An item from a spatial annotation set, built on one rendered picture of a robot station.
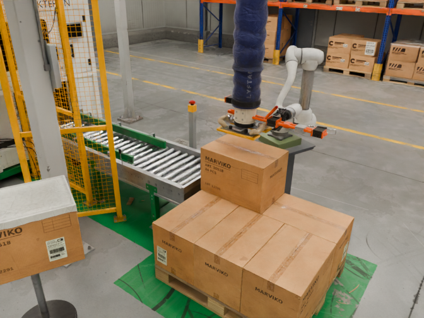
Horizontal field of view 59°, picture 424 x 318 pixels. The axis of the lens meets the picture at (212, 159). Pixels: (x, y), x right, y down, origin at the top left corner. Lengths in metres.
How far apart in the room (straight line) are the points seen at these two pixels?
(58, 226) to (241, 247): 1.17
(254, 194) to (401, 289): 1.40
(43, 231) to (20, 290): 1.13
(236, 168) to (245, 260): 0.75
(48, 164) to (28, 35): 0.94
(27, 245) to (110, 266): 1.14
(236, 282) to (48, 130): 1.73
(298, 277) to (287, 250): 0.25
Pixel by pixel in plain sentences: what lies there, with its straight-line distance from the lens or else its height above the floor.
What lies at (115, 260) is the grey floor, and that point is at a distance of 3.43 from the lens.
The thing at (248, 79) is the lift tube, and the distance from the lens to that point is 2.76.
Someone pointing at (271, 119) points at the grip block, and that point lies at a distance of 2.83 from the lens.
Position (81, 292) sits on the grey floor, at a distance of 3.23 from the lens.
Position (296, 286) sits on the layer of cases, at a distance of 2.42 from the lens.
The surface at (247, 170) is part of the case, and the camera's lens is 2.85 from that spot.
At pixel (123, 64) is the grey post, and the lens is 6.22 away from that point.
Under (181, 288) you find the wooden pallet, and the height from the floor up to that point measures 0.02.
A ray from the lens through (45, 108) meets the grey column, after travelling 2.96.
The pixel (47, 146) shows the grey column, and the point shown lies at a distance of 3.04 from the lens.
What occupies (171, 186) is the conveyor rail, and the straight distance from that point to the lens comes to 3.24.
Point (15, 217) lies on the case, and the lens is 2.31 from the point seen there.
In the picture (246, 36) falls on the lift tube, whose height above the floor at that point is 1.84.
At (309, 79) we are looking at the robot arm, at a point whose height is 1.40.
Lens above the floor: 2.21
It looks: 26 degrees down
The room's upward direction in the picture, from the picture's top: 1 degrees clockwise
